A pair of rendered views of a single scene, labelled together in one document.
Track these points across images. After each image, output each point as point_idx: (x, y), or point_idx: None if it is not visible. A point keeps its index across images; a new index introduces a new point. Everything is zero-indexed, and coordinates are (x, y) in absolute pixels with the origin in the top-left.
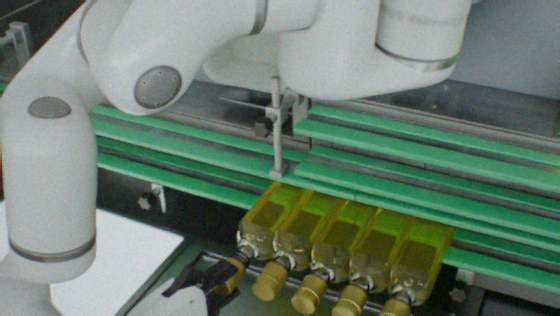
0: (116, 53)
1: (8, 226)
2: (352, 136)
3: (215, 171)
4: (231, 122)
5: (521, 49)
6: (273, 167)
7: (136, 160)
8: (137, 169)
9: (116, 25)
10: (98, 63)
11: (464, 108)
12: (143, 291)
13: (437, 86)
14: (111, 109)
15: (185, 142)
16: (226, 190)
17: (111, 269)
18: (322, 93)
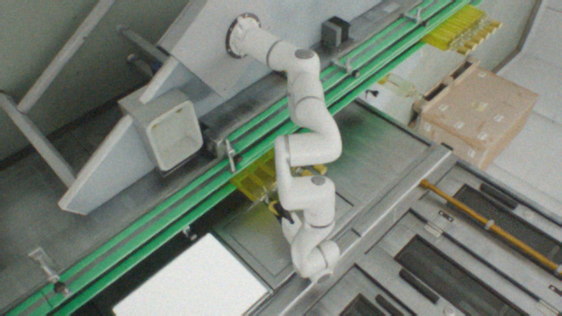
0: (337, 146)
1: (324, 222)
2: (255, 135)
3: None
4: (189, 176)
5: (256, 65)
6: (232, 171)
7: (160, 233)
8: (170, 233)
9: (323, 142)
10: (327, 154)
11: (262, 97)
12: (237, 255)
13: (241, 98)
14: (130, 227)
15: (188, 199)
16: (211, 199)
17: (215, 267)
18: None
